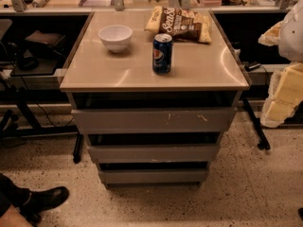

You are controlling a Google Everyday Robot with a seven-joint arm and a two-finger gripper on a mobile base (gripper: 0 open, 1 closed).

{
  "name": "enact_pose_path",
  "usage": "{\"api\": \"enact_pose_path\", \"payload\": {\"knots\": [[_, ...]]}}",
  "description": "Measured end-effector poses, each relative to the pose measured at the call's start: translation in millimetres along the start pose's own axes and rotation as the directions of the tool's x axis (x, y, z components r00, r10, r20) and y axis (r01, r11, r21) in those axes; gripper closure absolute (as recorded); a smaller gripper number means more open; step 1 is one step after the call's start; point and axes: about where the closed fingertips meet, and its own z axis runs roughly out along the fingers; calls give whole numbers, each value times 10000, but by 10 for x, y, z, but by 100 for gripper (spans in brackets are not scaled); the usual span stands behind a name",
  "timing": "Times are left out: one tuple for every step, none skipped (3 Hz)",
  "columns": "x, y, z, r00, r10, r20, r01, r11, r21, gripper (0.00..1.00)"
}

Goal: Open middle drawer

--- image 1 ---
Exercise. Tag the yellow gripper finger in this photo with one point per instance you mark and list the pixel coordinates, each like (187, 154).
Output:
(285, 94)
(271, 36)

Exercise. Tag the grey drawer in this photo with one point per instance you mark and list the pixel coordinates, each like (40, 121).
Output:
(153, 120)
(153, 154)
(174, 176)

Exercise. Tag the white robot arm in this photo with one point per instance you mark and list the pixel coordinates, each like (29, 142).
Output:
(291, 34)

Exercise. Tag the grey top drawer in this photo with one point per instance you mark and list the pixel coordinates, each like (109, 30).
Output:
(153, 120)

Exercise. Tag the grey drawer cabinet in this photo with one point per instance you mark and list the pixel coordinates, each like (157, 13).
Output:
(201, 76)

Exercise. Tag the grey bottom drawer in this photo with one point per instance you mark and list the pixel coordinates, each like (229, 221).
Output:
(174, 176)

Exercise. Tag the black power adapter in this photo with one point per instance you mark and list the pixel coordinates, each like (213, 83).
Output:
(251, 66)

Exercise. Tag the black table leg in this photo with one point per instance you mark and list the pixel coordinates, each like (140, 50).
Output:
(263, 142)

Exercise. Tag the brown chips bag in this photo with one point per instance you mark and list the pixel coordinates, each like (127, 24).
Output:
(180, 24)

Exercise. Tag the blue Pepsi can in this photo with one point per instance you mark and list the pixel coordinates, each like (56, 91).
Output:
(161, 53)

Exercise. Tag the white bowl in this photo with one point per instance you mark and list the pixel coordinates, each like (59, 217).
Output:
(116, 38)

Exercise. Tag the black stand leg left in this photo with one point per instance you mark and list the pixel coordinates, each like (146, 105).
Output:
(77, 149)

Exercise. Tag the dark brown box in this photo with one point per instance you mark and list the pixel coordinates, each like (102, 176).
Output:
(45, 45)

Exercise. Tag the black headphones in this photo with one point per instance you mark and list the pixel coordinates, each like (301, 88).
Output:
(22, 61)

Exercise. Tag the black shoe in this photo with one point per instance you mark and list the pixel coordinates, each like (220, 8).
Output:
(40, 201)

